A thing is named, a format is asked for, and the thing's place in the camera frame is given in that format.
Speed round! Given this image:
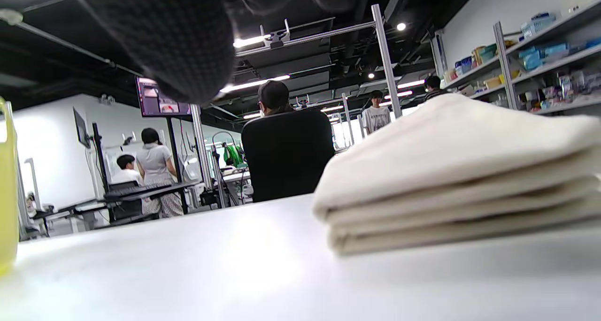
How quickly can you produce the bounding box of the black keyboard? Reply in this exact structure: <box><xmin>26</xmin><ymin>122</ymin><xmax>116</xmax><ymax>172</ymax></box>
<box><xmin>103</xmin><ymin>184</ymin><xmax>165</xmax><ymax>197</ymax></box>

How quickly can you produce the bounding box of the large display screen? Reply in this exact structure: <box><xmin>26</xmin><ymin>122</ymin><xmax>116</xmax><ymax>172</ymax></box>
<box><xmin>135</xmin><ymin>76</ymin><xmax>193</xmax><ymax>118</ymax></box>

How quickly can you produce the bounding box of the black office chair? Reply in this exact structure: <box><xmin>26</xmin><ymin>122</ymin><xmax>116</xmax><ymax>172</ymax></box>
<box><xmin>240</xmin><ymin>108</ymin><xmax>336</xmax><ymax>204</ymax></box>

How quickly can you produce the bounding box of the black desk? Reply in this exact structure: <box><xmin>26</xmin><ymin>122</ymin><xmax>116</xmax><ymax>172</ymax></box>
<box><xmin>33</xmin><ymin>180</ymin><xmax>202</xmax><ymax>228</ymax></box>

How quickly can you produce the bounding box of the cream canvas bag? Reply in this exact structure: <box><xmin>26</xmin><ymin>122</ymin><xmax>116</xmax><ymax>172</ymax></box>
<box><xmin>312</xmin><ymin>93</ymin><xmax>601</xmax><ymax>228</ymax></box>

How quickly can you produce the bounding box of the aluminium frame post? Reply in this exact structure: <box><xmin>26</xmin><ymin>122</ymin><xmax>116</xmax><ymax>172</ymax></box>
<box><xmin>370</xmin><ymin>4</ymin><xmax>403</xmax><ymax>120</ymax></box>

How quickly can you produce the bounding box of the person's right hand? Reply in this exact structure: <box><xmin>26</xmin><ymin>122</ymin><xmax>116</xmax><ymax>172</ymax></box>
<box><xmin>70</xmin><ymin>0</ymin><xmax>390</xmax><ymax>105</ymax></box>

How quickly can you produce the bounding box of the black monitor on arm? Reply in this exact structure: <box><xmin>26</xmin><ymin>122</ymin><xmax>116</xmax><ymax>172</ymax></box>
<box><xmin>72</xmin><ymin>107</ymin><xmax>92</xmax><ymax>149</ymax></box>

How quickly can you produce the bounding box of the yellow perforated plastic basket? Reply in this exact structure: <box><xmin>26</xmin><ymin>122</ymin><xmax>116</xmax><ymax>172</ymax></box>
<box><xmin>0</xmin><ymin>96</ymin><xmax>20</xmax><ymax>275</ymax></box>

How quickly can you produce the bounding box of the metal storage shelf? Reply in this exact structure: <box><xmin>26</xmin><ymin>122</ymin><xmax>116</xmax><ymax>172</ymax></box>
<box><xmin>441</xmin><ymin>0</ymin><xmax>601</xmax><ymax>116</ymax></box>

